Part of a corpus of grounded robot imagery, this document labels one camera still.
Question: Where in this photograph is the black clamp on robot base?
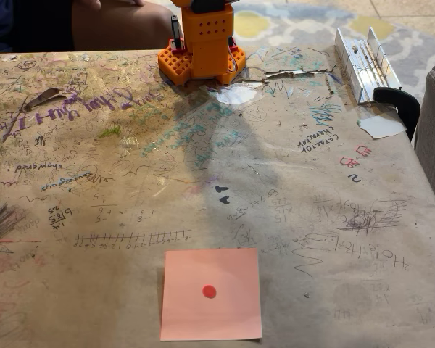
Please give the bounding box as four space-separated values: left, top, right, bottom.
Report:
169 14 186 56

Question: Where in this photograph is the pink square paper sheet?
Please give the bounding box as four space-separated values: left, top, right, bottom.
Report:
159 247 263 342

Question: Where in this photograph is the scribbled brown paper table cover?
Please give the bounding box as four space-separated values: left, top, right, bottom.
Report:
0 45 435 348

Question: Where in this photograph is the white paper scrap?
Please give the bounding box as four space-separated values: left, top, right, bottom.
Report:
357 115 407 140

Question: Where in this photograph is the person's bare leg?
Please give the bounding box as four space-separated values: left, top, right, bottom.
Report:
71 0 178 52

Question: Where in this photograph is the grey yellow patterned rug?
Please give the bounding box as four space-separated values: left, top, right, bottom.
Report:
231 0 435 106

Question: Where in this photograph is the torn brown paper curl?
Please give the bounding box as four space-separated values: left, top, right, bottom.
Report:
23 88 68 112

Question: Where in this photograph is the black table clamp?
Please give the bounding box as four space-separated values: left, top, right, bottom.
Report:
372 86 421 142

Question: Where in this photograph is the white red servo cable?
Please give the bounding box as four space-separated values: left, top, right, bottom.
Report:
226 45 241 75

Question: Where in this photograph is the aluminium hinged rail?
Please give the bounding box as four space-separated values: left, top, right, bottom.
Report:
333 27 402 106

